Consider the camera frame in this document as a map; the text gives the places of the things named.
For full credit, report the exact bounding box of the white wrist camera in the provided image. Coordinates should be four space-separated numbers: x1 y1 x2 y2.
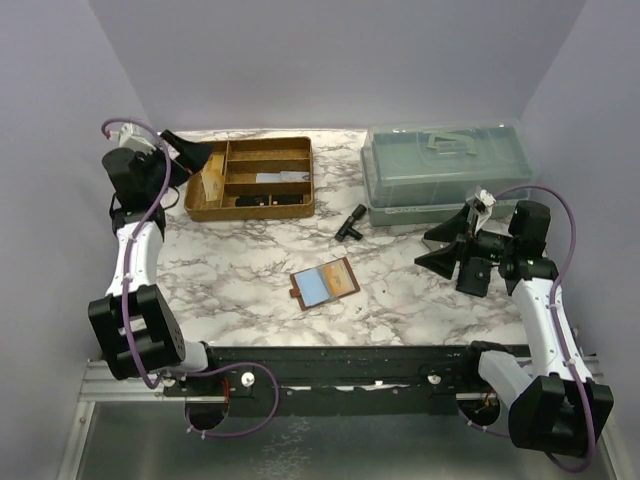
114 123 155 154
466 185 496 235

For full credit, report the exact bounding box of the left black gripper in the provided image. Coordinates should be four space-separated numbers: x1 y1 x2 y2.
139 130 215 199

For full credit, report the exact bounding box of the white card in tray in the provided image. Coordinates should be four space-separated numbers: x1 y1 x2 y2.
256 171 312 183

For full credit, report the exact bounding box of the black item in tray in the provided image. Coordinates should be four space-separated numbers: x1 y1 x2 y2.
234 194 304 207

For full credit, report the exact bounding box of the clear lidded plastic box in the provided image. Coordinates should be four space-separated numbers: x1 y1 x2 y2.
361 120 539 227

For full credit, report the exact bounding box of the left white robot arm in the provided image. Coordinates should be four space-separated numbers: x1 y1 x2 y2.
88 118 222 395

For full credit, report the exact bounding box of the brown leather card holder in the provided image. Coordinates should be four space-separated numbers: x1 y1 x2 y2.
289 257 361 311

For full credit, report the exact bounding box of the black snap wallet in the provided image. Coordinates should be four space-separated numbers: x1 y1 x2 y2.
456 257 493 298

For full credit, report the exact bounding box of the grey card wallet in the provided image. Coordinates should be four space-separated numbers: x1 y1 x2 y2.
422 239 443 251

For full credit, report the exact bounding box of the black T-shaped pipe fitting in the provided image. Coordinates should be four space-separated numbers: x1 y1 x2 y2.
334 204 367 242

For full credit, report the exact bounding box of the tan credit card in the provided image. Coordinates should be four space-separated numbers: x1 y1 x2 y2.
322 260 355 297

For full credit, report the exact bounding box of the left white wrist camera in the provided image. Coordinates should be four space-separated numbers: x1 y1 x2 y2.
114 123 155 154

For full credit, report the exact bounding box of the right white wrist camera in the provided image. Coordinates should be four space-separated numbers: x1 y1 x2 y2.
466 185 496 235

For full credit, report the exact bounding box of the blue credit card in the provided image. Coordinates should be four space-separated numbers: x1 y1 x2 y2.
294 268 330 307

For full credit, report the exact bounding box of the gold card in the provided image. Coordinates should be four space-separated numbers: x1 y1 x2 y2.
201 153 225 202

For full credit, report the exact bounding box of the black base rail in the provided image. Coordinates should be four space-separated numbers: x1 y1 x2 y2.
150 345 490 417

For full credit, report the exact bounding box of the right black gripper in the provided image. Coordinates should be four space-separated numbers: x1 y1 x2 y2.
417 202 517 278

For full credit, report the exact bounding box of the brown cork organizer tray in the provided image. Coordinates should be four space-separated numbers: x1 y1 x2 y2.
184 136 315 222

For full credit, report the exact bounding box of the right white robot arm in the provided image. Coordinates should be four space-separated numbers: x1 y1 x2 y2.
414 200 614 458

